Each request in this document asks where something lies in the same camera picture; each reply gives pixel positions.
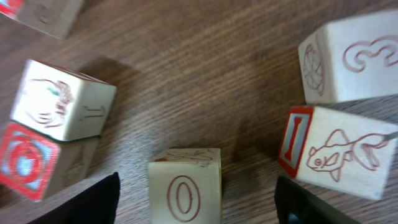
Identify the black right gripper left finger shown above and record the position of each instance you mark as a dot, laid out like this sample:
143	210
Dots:
95	205

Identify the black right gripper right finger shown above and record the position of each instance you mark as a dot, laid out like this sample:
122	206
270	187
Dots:
296	205

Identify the block red letter U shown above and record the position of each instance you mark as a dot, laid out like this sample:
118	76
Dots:
185	186

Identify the white block green letter I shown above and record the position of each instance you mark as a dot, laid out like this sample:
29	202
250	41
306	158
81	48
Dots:
341	151

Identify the block red letter O top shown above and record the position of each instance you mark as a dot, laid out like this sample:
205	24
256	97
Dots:
38	167

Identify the white block teal side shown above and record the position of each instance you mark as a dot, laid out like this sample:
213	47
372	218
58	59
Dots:
61	103

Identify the block red letter A top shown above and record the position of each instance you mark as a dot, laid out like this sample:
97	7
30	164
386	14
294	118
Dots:
351	59

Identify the block red digit six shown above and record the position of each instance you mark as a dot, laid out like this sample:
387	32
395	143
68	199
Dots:
52	17

